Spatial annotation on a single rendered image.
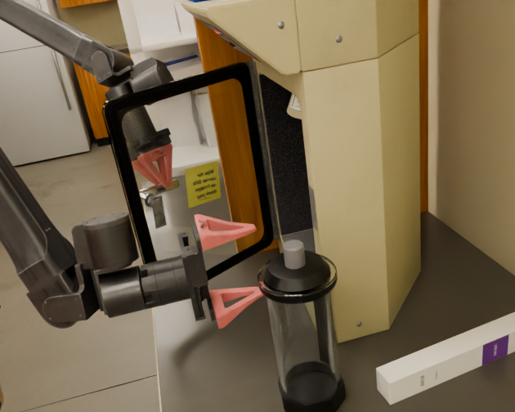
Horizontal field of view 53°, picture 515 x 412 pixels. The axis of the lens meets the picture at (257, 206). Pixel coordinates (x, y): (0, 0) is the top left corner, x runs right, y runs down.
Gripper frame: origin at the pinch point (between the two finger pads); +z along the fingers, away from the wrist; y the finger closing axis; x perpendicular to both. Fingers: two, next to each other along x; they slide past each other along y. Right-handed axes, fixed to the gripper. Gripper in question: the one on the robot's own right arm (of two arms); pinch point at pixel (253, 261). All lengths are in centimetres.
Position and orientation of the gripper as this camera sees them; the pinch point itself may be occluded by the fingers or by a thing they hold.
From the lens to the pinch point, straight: 68.6
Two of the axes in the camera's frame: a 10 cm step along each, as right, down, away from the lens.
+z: 9.7, -2.1, 1.6
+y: -1.3, -9.0, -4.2
